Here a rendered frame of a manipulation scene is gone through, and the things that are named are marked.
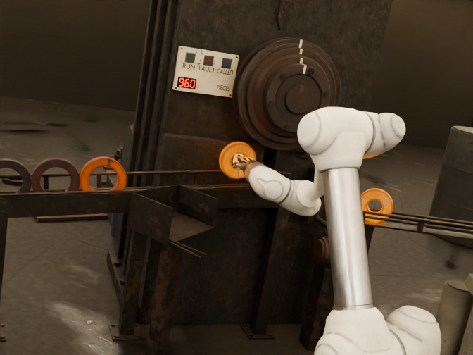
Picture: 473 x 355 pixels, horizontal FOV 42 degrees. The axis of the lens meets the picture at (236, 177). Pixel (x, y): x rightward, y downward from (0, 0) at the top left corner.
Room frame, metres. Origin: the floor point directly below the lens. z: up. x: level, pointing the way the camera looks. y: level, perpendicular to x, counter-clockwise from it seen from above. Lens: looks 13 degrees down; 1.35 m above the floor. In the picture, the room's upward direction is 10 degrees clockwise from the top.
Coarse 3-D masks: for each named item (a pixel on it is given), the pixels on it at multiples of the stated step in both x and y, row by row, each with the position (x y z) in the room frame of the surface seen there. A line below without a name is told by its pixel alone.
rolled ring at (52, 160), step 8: (48, 160) 2.31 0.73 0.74; (56, 160) 2.32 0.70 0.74; (64, 160) 2.33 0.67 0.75; (40, 168) 2.30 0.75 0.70; (48, 168) 2.31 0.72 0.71; (64, 168) 2.33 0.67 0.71; (72, 168) 2.34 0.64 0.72; (32, 176) 2.29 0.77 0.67; (40, 176) 2.30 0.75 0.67; (72, 176) 2.34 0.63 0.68; (32, 184) 2.29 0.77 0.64; (40, 184) 2.30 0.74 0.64; (72, 184) 2.34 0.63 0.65
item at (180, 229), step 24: (144, 192) 2.20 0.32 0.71; (168, 192) 2.32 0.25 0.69; (192, 192) 2.32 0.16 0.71; (144, 216) 2.11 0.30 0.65; (168, 216) 2.04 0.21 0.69; (192, 216) 2.31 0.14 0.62; (216, 216) 2.25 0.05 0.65; (168, 240) 2.04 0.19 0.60; (168, 264) 2.19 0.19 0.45; (168, 288) 2.18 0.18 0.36; (168, 312) 2.20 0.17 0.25; (168, 336) 2.22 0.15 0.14
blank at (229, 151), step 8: (232, 144) 2.48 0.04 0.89; (240, 144) 2.49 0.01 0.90; (224, 152) 2.47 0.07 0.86; (232, 152) 2.48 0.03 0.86; (240, 152) 2.49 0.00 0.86; (248, 152) 2.51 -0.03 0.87; (224, 160) 2.47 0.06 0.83; (224, 168) 2.48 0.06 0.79; (232, 168) 2.49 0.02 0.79; (232, 176) 2.49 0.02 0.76; (240, 176) 2.51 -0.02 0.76
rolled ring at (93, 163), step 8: (96, 160) 2.37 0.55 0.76; (104, 160) 2.38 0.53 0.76; (112, 160) 2.39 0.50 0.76; (88, 168) 2.36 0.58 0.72; (120, 168) 2.40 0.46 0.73; (80, 176) 2.35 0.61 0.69; (88, 176) 2.36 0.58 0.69; (120, 176) 2.41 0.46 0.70; (80, 184) 2.35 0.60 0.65; (88, 184) 2.36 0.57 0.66; (120, 184) 2.41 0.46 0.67
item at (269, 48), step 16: (272, 48) 2.58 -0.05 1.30; (304, 48) 2.63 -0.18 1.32; (320, 48) 2.65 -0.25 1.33; (256, 64) 2.56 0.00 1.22; (240, 80) 2.54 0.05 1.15; (336, 80) 2.69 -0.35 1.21; (240, 96) 2.54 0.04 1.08; (336, 96) 2.70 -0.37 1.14; (240, 112) 2.55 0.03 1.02; (272, 144) 2.61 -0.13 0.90; (288, 144) 2.63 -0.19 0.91
